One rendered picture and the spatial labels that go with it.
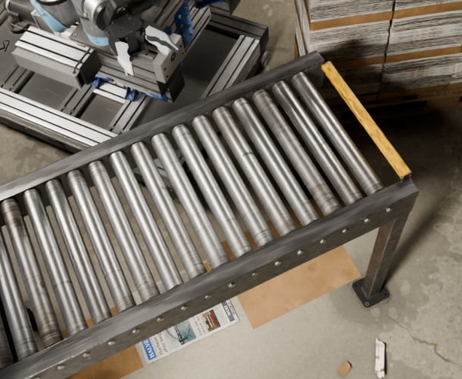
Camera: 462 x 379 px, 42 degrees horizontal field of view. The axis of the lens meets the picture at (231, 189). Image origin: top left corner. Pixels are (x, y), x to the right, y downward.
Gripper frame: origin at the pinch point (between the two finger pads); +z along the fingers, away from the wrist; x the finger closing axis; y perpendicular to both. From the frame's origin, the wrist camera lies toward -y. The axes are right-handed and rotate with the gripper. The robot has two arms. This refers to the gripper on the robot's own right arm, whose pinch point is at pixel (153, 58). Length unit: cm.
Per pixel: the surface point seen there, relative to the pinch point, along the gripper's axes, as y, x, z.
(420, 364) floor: 118, -48, 75
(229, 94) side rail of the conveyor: 41, -28, -11
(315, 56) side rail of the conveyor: 38, -56, -5
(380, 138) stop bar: 36, -49, 30
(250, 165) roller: 41.9, -18.1, 12.4
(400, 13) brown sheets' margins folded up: 49, -102, -10
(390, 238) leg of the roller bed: 64, -45, 46
